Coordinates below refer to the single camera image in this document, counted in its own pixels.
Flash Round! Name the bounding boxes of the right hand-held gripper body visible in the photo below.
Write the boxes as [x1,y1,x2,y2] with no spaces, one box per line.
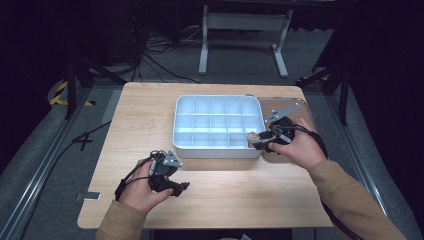
[263,101,302,154]

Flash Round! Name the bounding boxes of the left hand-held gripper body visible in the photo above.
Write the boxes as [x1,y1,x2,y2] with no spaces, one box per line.
[148,149,184,194]

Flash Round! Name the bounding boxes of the beige sock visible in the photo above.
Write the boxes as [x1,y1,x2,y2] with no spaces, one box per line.
[245,131,262,150]

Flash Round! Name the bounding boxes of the white compartment storage box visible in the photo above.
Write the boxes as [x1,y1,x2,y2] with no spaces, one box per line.
[171,94,268,160]

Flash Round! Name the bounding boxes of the person's right hand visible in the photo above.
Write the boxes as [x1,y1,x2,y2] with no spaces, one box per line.
[267,117,328,170]

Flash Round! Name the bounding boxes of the person's left hand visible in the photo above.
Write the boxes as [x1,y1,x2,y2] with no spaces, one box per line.
[117,160,175,214]

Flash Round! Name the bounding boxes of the black tripod stand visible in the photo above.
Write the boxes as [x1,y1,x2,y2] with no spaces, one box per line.
[295,61,352,128]
[64,54,128,121]

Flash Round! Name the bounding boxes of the grey tape strip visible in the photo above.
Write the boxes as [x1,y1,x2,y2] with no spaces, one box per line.
[100,88,124,125]

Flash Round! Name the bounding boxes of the left hand-held gripper black cable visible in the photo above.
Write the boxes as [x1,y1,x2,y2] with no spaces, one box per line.
[113,149,168,202]

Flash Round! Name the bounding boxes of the small metal table bracket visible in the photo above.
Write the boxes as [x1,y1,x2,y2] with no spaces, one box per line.
[75,191,102,203]

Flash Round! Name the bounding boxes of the grey metal floor rail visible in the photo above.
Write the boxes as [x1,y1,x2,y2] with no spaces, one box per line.
[0,87,94,240]
[323,93,403,240]

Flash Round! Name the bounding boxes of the long black floor cable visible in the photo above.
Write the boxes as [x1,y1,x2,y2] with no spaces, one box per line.
[18,121,113,240]

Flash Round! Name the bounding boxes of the white metal table frame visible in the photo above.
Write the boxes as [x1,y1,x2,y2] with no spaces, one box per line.
[197,4,295,80]

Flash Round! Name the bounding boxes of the bundle of black floor cables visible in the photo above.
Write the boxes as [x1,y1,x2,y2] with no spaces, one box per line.
[128,19,202,85]

